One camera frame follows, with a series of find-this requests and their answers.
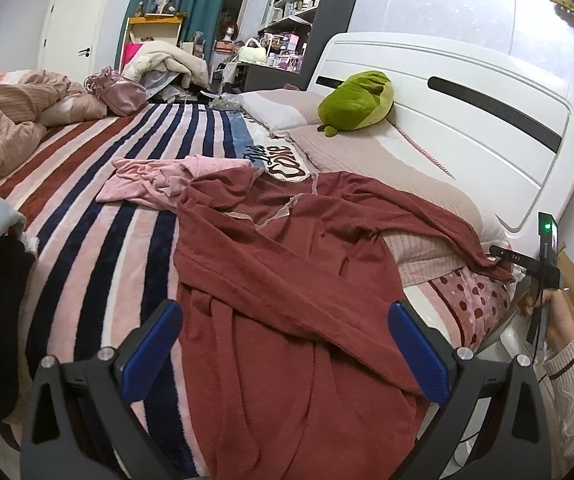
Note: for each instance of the pink satin bag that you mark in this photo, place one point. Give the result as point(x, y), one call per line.
point(117, 91)

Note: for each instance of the white bed headboard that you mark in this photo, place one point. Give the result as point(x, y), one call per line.
point(467, 130)

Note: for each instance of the red knit garment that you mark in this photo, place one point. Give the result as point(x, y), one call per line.
point(287, 300)

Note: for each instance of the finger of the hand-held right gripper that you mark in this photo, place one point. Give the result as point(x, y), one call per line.
point(512, 255)

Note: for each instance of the green plush toy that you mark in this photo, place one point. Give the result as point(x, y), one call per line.
point(357, 105)

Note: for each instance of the pink ribbed pillow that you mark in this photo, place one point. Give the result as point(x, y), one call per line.
point(422, 255)

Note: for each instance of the cream bedding pile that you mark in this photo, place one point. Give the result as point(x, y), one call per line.
point(174, 62)

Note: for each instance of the striped fleece blanket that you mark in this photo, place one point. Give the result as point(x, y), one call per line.
point(102, 220)

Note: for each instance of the pink polka dot sheet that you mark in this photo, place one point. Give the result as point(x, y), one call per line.
point(477, 300)

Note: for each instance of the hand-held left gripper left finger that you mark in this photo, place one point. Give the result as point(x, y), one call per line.
point(153, 344)

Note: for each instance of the pink ribbed quilt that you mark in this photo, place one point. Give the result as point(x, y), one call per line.
point(7, 115)

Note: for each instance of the large beige pillow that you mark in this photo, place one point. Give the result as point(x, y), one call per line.
point(367, 160)

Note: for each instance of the white door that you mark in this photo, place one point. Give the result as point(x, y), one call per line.
point(74, 27)

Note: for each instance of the person's right hand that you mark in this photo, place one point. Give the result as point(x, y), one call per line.
point(561, 316)

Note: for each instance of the wig on mannequin head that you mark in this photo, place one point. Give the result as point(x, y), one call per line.
point(228, 30)

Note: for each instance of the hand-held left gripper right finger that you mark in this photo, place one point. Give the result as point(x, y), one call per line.
point(417, 355)

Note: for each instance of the yellow storage rack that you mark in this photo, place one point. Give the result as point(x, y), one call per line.
point(153, 27)

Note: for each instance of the dark shelving unit with items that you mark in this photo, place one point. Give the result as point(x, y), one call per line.
point(334, 5)

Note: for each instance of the dark cluttered desk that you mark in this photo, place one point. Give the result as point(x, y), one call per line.
point(267, 77)

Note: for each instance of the pale yellow handbag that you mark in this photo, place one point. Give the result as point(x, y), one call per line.
point(252, 52)

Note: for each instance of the pink dotted garment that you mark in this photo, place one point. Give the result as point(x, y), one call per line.
point(152, 180)

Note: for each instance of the cardboard box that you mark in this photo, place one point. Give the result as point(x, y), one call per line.
point(572, 275)

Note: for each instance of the small beige pillow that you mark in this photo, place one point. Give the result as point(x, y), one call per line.
point(282, 107)

